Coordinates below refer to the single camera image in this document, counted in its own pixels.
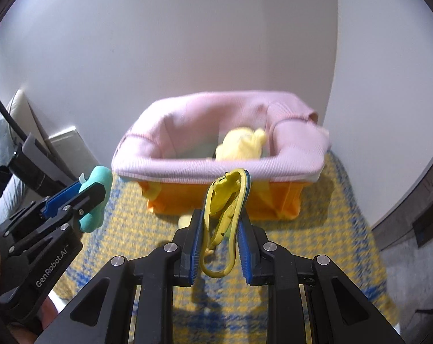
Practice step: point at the teal plush toy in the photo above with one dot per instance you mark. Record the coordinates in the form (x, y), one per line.
(100, 177)

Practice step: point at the yellow blue plaid blanket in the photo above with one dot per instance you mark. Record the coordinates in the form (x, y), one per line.
(327, 240)

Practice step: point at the pink knitted cloth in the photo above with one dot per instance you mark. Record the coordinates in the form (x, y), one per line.
(188, 122)

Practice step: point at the person's left hand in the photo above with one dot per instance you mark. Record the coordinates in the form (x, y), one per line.
(52, 310)

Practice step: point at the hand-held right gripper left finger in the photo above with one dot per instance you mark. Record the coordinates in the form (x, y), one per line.
(196, 243)

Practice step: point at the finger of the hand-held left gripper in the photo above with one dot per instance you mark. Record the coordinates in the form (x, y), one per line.
(93, 195)
(60, 197)

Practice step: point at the dark wooden cabinet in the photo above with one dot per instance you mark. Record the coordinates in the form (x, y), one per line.
(427, 215)

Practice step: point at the yellow plush toy green scarf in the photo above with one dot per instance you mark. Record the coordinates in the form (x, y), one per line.
(238, 145)

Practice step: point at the black tripod stand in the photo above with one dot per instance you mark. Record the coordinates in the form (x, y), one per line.
(34, 165)

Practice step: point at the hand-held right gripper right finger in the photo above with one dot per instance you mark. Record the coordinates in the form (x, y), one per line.
(243, 251)

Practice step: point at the cream armchair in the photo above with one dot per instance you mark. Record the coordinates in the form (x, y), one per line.
(19, 107)

